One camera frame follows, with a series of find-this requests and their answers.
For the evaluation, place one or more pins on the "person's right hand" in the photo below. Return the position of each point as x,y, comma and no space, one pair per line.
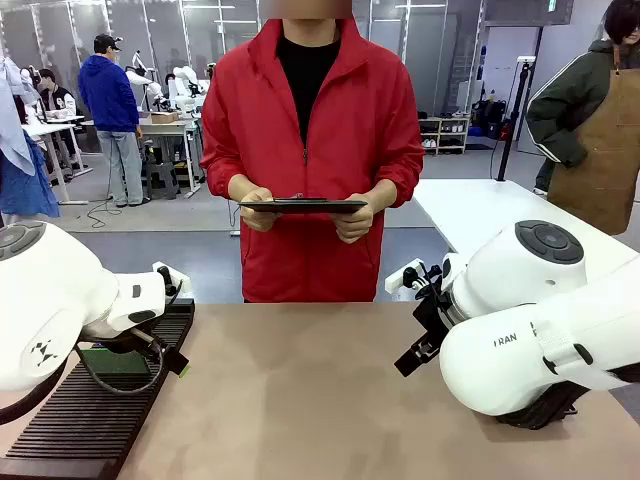
257,210

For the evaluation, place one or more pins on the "brown cardboard box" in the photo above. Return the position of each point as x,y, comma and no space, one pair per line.
164,117

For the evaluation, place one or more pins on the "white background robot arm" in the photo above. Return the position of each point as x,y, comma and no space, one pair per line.
185,87

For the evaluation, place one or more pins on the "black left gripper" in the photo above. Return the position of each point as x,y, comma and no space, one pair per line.
127,345

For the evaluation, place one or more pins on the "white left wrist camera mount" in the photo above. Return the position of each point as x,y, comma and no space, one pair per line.
175,276

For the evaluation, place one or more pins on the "black stand with white top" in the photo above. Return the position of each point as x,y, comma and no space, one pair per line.
515,115

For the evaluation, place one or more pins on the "green PCB board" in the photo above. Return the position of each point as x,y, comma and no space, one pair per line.
116,362

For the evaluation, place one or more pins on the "black clipboard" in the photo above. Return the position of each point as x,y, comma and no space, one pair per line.
305,206

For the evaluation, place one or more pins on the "black step stool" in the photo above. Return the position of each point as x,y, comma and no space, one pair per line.
162,180

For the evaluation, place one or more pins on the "white workbench with box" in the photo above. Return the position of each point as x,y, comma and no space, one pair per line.
170,127

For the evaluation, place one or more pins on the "person's left hand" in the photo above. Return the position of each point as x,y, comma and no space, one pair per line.
355,225

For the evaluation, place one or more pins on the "black equipment case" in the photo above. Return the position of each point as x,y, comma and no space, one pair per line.
490,117

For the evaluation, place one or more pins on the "man in blue hoodie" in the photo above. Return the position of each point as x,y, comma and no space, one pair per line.
112,100

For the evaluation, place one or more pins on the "person in red jacket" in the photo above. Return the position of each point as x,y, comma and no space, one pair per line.
340,125

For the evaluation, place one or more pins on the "seated person in black jacket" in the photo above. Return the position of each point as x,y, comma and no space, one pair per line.
57,102

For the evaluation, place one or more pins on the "dark wall monitor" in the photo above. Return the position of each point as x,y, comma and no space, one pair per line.
527,11

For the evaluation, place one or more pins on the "black slotted PCB rack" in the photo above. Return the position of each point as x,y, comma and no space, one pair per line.
100,425

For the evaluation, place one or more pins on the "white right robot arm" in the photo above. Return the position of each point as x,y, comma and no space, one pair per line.
500,360

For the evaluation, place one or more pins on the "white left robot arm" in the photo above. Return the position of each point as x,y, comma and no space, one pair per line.
50,300

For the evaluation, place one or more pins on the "person in blue shirt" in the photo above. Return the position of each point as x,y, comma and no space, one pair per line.
22,185

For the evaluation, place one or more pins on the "person in brown apron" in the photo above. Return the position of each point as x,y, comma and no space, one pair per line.
595,125

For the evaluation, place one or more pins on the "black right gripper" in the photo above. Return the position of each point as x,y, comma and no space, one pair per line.
434,315

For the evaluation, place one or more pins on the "wooden shoe shelf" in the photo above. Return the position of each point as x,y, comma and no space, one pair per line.
445,135

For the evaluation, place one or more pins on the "person's right forearm red sleeve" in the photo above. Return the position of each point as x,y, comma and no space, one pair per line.
225,172

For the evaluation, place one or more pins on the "white desk with metal legs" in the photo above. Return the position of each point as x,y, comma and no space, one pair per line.
55,131

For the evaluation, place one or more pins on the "person's left forearm red sleeve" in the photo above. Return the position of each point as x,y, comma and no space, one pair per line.
400,175

